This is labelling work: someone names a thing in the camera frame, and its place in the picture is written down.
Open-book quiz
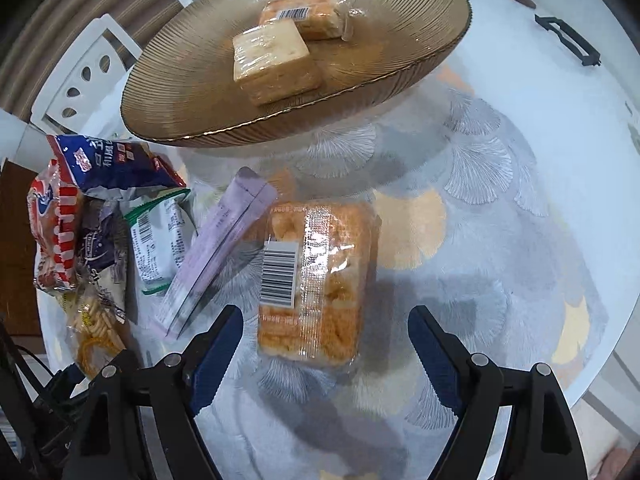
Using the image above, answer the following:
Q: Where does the purple sachet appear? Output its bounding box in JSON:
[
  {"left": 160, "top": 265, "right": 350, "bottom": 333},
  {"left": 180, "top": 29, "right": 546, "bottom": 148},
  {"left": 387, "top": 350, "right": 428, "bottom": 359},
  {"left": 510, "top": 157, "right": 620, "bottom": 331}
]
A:
[{"left": 152, "top": 167, "right": 278, "bottom": 339}]

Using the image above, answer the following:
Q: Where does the orange bread packet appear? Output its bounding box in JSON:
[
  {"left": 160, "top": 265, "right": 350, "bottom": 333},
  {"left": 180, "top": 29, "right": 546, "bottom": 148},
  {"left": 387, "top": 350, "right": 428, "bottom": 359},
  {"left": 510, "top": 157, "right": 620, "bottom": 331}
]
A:
[{"left": 256, "top": 200, "right": 381, "bottom": 373}]

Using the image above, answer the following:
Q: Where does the blue chip bag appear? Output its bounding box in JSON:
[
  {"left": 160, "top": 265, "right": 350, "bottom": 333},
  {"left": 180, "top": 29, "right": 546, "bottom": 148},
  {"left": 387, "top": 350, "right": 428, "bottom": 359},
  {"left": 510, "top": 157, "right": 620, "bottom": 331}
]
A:
[{"left": 47, "top": 134, "right": 188, "bottom": 201}]

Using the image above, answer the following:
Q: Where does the brown wooden cabinet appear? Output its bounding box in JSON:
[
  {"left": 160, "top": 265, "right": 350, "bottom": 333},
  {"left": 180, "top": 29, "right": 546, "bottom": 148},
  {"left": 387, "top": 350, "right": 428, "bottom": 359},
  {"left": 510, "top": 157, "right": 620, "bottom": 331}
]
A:
[{"left": 0, "top": 165, "right": 51, "bottom": 336}]

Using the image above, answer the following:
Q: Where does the red striped snack packet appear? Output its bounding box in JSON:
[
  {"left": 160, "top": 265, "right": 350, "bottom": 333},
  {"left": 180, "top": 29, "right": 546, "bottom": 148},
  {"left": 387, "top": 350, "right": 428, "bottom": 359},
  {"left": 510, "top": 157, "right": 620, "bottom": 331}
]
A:
[{"left": 27, "top": 160, "right": 86, "bottom": 291}]

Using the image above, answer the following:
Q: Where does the amber ribbed glass plate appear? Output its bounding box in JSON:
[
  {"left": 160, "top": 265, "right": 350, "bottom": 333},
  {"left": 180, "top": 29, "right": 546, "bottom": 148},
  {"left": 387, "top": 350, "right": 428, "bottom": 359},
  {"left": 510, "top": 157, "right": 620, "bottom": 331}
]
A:
[{"left": 120, "top": 0, "right": 472, "bottom": 148}]

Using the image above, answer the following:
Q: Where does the black tripod with cables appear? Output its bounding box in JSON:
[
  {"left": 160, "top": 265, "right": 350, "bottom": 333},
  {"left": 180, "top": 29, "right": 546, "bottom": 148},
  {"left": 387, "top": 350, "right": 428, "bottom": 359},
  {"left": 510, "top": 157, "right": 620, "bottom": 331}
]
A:
[{"left": 0, "top": 305, "right": 101, "bottom": 480}]

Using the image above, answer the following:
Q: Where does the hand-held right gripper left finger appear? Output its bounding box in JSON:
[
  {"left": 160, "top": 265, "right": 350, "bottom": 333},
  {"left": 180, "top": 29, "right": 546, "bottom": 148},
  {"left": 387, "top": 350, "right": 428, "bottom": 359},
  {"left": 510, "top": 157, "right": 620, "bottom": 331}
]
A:
[{"left": 60, "top": 304, "right": 245, "bottom": 480}]

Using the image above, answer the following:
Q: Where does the grey and white snack packet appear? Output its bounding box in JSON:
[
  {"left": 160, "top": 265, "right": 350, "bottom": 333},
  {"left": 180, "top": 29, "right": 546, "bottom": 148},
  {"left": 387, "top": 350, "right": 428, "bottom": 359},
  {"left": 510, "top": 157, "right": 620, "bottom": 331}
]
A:
[{"left": 80, "top": 197, "right": 132, "bottom": 323}]

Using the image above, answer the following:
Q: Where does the black handle bracket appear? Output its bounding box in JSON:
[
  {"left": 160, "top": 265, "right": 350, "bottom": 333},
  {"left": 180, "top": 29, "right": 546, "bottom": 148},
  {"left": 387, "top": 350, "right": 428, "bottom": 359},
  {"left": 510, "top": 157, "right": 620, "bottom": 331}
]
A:
[{"left": 534, "top": 14, "right": 601, "bottom": 67}]

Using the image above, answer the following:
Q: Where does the wrapped pastry with barcode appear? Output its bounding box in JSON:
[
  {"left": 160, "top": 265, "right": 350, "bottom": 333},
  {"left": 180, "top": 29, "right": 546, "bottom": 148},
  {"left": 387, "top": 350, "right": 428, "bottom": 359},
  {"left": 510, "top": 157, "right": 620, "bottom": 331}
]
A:
[{"left": 258, "top": 0, "right": 368, "bottom": 42}]

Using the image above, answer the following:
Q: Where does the wrapped square pastry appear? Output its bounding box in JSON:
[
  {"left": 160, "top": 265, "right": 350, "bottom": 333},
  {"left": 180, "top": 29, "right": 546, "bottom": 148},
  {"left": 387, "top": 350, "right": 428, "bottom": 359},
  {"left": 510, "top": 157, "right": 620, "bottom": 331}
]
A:
[{"left": 232, "top": 20, "right": 323, "bottom": 107}]

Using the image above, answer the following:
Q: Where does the clear cracker packet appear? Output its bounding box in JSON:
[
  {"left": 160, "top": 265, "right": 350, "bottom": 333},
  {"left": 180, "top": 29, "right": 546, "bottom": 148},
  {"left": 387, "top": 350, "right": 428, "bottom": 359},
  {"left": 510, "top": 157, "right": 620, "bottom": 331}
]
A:
[{"left": 57, "top": 280, "right": 132, "bottom": 381}]

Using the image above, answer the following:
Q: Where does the green and white snack packet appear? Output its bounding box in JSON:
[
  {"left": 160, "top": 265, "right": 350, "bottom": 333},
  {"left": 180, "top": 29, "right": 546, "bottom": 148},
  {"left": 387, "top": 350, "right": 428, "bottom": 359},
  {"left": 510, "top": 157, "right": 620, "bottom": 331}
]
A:
[{"left": 123, "top": 189, "right": 201, "bottom": 296}]

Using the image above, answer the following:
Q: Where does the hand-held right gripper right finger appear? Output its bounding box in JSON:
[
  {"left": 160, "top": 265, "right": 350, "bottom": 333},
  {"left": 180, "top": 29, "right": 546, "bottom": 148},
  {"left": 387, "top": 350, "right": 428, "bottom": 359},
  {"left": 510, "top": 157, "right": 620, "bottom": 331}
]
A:
[{"left": 407, "top": 304, "right": 591, "bottom": 480}]

